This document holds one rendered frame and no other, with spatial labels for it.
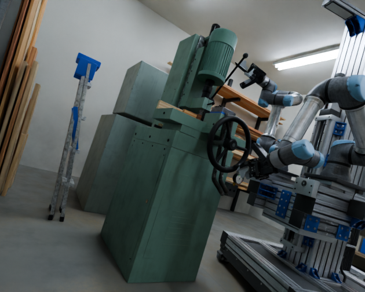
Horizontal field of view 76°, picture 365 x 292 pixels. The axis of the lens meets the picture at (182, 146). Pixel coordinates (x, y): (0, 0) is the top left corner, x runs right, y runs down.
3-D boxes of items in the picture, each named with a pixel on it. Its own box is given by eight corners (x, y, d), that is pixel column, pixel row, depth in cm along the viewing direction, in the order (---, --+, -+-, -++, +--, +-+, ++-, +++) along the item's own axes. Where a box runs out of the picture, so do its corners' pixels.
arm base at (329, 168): (332, 181, 143) (336, 165, 144) (357, 186, 129) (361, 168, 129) (313, 174, 139) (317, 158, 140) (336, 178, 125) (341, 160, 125)
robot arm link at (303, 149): (318, 159, 88) (306, 154, 84) (292, 168, 96) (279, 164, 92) (313, 140, 92) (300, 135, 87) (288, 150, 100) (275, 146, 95)
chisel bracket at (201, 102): (201, 109, 142) (205, 97, 142) (188, 110, 153) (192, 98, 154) (210, 114, 146) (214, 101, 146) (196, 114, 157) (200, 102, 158)
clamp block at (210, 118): (215, 128, 122) (220, 112, 123) (200, 127, 134) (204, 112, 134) (234, 137, 130) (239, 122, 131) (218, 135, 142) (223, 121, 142)
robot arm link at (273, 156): (276, 146, 95) (287, 150, 99) (266, 150, 99) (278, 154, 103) (279, 163, 92) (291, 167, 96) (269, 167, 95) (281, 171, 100)
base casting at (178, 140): (170, 146, 120) (175, 129, 121) (131, 137, 169) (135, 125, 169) (230, 167, 144) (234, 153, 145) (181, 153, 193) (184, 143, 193)
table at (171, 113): (178, 119, 110) (182, 106, 110) (151, 117, 135) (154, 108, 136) (258, 153, 142) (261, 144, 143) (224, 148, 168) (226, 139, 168)
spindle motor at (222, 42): (208, 72, 137) (224, 23, 139) (192, 76, 152) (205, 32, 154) (229, 85, 146) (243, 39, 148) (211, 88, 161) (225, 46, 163)
